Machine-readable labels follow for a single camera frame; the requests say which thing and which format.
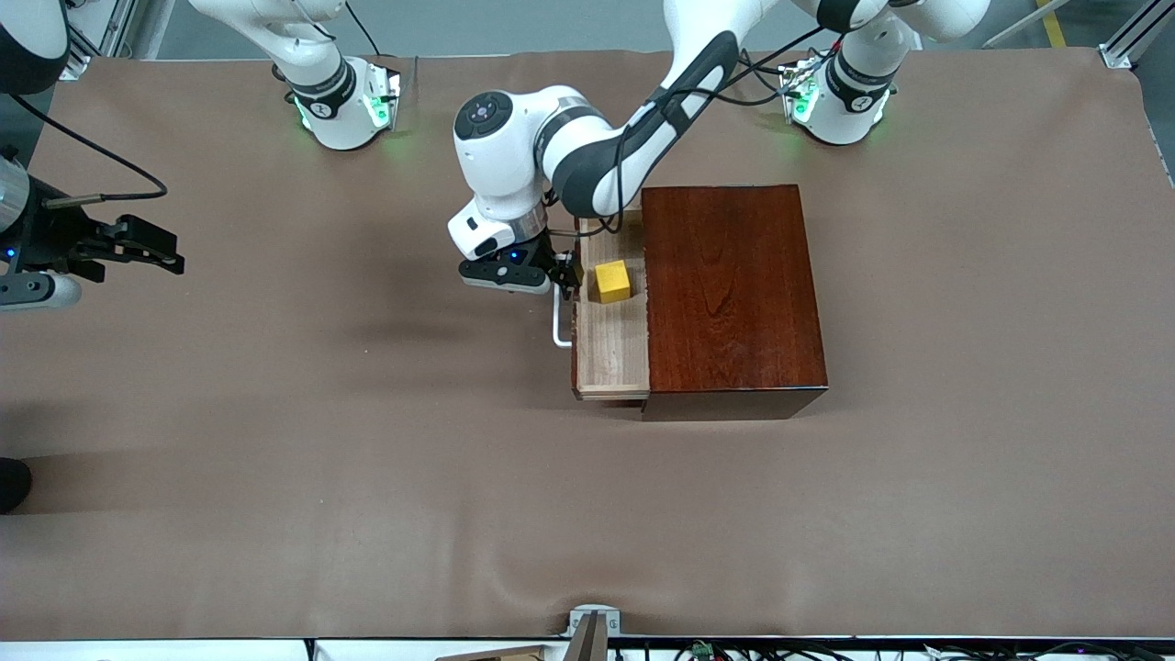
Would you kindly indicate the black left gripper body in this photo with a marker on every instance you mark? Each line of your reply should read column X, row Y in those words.
column 548, row 251

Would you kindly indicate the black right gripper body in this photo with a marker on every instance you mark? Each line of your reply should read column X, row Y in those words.
column 50, row 236

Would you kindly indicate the yellow block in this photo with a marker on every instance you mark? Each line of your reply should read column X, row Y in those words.
column 613, row 283

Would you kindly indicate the light wooden drawer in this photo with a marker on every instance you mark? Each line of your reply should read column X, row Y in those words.
column 610, row 349

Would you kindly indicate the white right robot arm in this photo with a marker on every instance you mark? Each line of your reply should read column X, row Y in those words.
column 321, row 101

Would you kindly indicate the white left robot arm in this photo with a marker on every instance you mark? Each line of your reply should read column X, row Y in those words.
column 496, row 165

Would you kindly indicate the dark brown wooden cabinet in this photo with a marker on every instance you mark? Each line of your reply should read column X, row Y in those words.
column 734, row 294

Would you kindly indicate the black round object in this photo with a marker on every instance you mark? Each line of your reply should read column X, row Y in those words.
column 11, row 485

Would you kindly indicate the brown table mat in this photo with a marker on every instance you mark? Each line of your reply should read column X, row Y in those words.
column 367, row 459

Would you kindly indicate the light wooden board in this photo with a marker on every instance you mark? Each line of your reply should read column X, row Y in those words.
column 505, row 655

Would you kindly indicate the aluminium frame profile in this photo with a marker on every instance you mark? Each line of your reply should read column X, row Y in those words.
column 1113, row 55
column 117, row 23

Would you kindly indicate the grey metal bracket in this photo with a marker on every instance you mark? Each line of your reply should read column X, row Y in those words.
column 595, row 633

